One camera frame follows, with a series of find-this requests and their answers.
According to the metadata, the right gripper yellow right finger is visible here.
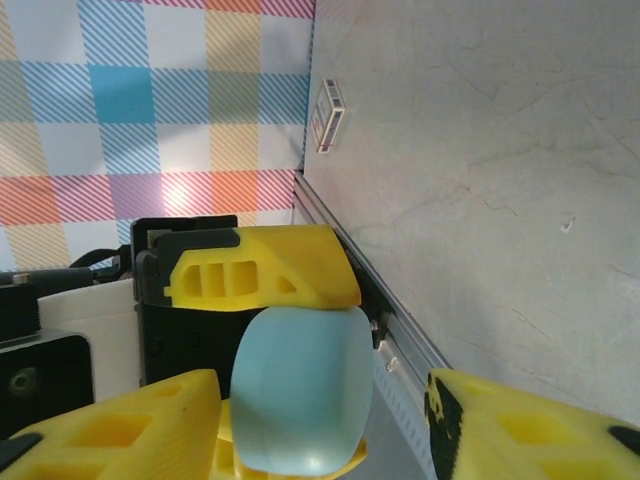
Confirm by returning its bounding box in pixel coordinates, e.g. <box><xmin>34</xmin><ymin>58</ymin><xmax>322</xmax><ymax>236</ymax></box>
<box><xmin>423</xmin><ymin>367</ymin><xmax>640</xmax><ymax>480</ymax></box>

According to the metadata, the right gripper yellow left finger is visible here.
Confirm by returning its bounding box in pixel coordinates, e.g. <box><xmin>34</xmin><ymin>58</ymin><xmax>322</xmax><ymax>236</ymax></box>
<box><xmin>0</xmin><ymin>368</ymin><xmax>224</xmax><ymax>480</ymax></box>

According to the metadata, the blue earbud charging case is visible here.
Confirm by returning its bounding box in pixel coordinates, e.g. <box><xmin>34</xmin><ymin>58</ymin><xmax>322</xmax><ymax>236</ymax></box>
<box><xmin>229</xmin><ymin>305</ymin><xmax>375</xmax><ymax>474</ymax></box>

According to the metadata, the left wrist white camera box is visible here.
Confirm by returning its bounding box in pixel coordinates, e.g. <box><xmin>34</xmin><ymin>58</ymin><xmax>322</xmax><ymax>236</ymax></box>
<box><xmin>0</xmin><ymin>269</ymin><xmax>146</xmax><ymax>441</ymax></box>

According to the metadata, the black camera cable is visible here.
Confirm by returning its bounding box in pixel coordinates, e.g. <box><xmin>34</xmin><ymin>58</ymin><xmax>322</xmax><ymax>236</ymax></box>
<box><xmin>69</xmin><ymin>248</ymin><xmax>134</xmax><ymax>275</ymax></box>

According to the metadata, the slotted grey cable duct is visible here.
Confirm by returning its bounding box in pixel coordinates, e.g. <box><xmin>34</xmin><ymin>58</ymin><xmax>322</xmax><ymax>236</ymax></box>
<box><xmin>372</xmin><ymin>344</ymin><xmax>439</xmax><ymax>480</ymax></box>

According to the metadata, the aluminium frame rail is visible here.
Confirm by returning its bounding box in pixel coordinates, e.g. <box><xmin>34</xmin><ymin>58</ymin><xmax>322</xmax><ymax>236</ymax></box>
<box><xmin>302</xmin><ymin>0</ymin><xmax>317</xmax><ymax>171</ymax></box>

